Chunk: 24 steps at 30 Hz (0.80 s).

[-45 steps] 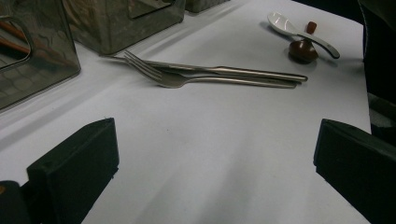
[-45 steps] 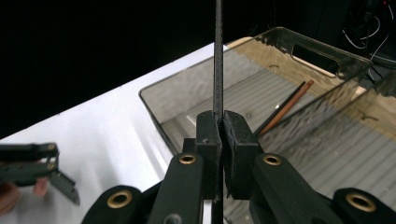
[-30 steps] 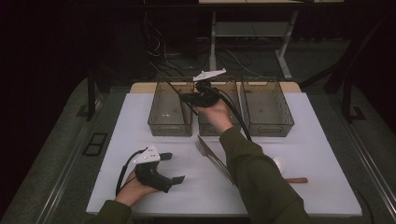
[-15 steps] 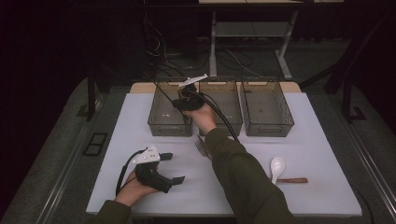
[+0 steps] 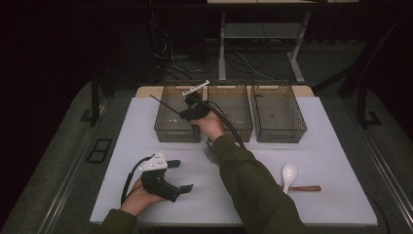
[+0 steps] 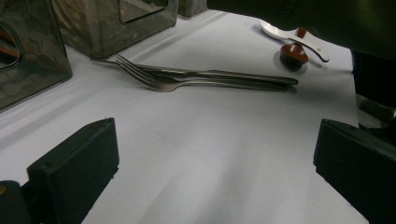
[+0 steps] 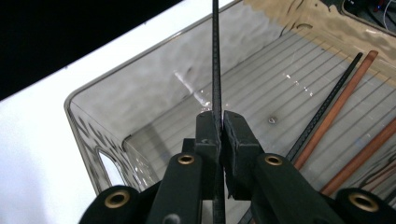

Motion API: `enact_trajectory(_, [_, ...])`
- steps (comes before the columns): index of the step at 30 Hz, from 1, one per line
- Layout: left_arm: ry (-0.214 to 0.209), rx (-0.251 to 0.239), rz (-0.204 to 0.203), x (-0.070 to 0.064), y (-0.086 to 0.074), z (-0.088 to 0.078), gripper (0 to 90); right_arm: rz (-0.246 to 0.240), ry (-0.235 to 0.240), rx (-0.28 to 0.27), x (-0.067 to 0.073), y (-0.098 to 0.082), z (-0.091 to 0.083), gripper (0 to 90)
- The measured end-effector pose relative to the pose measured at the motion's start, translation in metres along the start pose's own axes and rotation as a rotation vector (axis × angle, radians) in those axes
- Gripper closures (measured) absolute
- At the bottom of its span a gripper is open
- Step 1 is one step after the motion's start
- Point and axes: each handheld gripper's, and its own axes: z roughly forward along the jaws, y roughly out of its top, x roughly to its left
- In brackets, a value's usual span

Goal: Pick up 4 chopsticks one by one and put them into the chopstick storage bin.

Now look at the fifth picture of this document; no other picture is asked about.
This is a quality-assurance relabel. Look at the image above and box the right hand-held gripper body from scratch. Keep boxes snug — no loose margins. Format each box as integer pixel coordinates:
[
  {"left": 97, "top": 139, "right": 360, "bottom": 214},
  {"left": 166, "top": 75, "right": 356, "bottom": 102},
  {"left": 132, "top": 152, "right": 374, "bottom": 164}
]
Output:
[{"left": 181, "top": 80, "right": 212, "bottom": 123}]

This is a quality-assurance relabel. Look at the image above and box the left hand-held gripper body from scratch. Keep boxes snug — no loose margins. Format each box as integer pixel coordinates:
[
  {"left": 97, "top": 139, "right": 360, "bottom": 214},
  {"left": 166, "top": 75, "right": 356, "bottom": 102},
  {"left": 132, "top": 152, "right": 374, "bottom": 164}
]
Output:
[{"left": 138, "top": 151, "right": 182, "bottom": 204}]

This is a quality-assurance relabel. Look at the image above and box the transparent brown plastic bin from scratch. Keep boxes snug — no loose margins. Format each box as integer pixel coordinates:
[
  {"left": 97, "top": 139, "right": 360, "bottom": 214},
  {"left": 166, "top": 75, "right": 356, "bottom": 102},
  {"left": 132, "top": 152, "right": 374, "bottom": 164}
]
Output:
[
  {"left": 206, "top": 82, "right": 254, "bottom": 143},
  {"left": 153, "top": 82, "right": 204, "bottom": 144},
  {"left": 250, "top": 82, "right": 308, "bottom": 144}
]

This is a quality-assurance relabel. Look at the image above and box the black chopstick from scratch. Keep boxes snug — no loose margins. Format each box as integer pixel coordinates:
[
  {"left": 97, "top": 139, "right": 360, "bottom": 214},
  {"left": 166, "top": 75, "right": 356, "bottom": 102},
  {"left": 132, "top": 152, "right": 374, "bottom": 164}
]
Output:
[{"left": 149, "top": 94, "right": 189, "bottom": 119}]

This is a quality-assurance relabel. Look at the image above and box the white ceramic spoon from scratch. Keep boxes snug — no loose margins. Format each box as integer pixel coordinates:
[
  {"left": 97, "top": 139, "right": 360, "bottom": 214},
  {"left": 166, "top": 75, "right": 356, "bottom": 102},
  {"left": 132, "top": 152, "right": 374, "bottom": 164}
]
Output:
[{"left": 281, "top": 163, "right": 299, "bottom": 195}]

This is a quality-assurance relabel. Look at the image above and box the brown wooden spoon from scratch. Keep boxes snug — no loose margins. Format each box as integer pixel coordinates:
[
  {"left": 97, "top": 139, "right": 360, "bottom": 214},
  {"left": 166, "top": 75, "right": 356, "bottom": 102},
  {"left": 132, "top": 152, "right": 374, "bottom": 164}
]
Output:
[{"left": 280, "top": 184, "right": 322, "bottom": 193}]

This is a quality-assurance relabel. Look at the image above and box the person's right hand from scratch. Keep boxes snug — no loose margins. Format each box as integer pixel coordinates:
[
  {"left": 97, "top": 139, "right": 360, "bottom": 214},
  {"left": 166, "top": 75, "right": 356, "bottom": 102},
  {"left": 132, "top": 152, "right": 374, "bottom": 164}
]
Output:
[{"left": 189, "top": 110, "right": 226, "bottom": 143}]

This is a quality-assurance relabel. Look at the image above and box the person's left hand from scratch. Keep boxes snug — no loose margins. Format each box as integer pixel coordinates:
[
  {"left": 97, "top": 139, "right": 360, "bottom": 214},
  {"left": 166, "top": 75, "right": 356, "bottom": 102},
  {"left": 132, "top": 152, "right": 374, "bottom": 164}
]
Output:
[{"left": 120, "top": 178, "right": 167, "bottom": 217}]

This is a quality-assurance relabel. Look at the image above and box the white table sheet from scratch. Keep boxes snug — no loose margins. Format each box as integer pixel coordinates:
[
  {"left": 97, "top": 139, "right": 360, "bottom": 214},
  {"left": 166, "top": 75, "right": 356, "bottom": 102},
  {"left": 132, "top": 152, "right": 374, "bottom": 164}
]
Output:
[{"left": 89, "top": 96, "right": 379, "bottom": 227}]

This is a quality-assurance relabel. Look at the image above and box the black metal stand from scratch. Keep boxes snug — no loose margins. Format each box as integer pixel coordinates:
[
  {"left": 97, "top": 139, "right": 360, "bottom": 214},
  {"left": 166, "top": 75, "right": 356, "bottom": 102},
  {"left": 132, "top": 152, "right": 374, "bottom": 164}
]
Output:
[
  {"left": 79, "top": 69, "right": 110, "bottom": 128},
  {"left": 355, "top": 81, "right": 383, "bottom": 130}
]

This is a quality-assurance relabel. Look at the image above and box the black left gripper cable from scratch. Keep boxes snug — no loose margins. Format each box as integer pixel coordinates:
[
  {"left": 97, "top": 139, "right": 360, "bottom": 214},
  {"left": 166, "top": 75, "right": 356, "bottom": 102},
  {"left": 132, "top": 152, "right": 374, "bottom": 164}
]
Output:
[{"left": 120, "top": 155, "right": 155, "bottom": 206}]

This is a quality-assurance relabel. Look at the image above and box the tangle of black floor cables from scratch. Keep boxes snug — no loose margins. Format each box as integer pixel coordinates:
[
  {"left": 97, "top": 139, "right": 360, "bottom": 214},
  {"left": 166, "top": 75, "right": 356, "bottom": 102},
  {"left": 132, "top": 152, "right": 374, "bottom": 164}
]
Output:
[{"left": 149, "top": 13, "right": 286, "bottom": 82}]

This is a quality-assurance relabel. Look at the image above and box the white floor cable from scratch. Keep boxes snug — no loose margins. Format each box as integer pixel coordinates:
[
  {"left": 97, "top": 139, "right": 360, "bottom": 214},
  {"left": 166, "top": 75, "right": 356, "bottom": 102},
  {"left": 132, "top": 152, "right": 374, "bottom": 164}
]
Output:
[{"left": 233, "top": 50, "right": 274, "bottom": 81}]

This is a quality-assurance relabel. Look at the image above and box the metal floor rail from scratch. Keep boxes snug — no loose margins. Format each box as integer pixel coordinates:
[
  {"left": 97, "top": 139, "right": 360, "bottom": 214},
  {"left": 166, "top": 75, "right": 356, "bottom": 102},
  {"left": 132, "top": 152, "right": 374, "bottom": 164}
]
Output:
[
  {"left": 354, "top": 120, "right": 413, "bottom": 228},
  {"left": 35, "top": 97, "right": 113, "bottom": 234}
]

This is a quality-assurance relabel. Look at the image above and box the white metal desk frame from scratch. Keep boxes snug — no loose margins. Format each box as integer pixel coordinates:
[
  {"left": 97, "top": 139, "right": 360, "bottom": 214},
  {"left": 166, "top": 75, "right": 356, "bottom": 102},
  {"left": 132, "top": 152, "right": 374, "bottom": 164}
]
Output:
[{"left": 217, "top": 10, "right": 313, "bottom": 85}]

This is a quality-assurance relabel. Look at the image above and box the black hanging cable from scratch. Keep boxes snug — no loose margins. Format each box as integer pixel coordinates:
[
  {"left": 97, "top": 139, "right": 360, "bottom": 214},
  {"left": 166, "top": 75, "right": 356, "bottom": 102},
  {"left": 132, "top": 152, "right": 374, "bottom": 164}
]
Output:
[{"left": 366, "top": 193, "right": 393, "bottom": 234}]

